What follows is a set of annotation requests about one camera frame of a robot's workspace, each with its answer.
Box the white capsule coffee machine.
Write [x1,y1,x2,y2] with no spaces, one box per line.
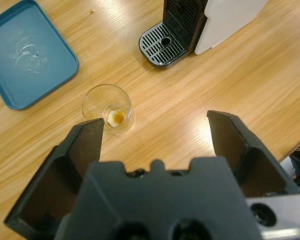
[139,0,268,68]

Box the teal plastic tray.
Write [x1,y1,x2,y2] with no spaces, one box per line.
[0,0,80,111]

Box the clear drinking glass red label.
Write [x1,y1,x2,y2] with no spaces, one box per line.
[81,84,136,136]

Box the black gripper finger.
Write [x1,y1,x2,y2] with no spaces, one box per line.
[206,110,300,197]
[4,118,105,237]

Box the metal drip tray grate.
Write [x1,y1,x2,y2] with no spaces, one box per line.
[139,24,188,68]

